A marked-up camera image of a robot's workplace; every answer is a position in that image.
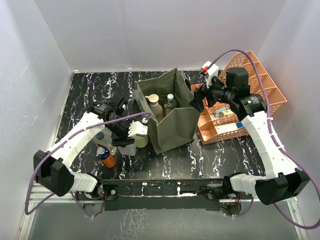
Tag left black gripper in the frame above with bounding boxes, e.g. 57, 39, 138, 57
107, 118, 137, 147

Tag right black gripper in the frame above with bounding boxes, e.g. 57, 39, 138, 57
188, 73, 234, 113

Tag white rectangular bottle black cap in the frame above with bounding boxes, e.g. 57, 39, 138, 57
117, 143, 137, 156

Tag beige pump lotion bottle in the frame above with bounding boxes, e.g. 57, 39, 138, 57
145, 94, 164, 122

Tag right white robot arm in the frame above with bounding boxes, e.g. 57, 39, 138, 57
189, 67, 310, 205

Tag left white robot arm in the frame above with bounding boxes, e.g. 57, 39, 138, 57
32, 98, 129, 200

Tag olive green canvas bag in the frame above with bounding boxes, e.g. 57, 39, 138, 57
131, 68, 200, 154

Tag clear square bottle far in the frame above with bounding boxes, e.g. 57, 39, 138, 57
101, 127, 112, 139

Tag clear square bottle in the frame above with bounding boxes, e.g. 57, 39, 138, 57
92, 131, 117, 155
101, 127, 112, 139

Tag yellow-green pump soap bottle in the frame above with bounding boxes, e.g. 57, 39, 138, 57
134, 135, 149, 148

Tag clear square bottle near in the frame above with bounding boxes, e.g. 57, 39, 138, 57
92, 131, 117, 155

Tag orange spray bottle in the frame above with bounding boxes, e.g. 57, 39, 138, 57
96, 146, 116, 169

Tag small boxes in tray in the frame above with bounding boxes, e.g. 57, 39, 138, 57
213, 107, 234, 118

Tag orange low basket tray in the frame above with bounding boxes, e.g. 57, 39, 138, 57
197, 98, 249, 145

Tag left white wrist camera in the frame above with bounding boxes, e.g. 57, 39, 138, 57
127, 117, 148, 138

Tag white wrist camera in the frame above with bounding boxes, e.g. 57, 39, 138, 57
127, 117, 148, 138
200, 61, 219, 88

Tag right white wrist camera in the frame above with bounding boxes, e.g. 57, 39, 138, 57
200, 61, 219, 88

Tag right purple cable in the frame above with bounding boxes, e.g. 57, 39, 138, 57
212, 48, 320, 230

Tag purple cable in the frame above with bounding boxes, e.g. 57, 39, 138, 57
212, 48, 320, 230
24, 111, 152, 218

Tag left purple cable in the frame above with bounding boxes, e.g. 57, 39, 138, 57
24, 111, 152, 218

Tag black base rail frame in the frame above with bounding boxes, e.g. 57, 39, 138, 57
75, 178, 250, 212

